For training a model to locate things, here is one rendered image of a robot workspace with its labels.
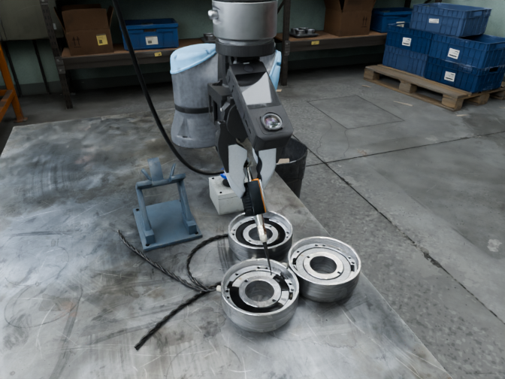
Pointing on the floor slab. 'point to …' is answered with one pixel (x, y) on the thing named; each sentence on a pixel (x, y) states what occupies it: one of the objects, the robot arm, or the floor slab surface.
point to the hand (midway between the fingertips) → (251, 190)
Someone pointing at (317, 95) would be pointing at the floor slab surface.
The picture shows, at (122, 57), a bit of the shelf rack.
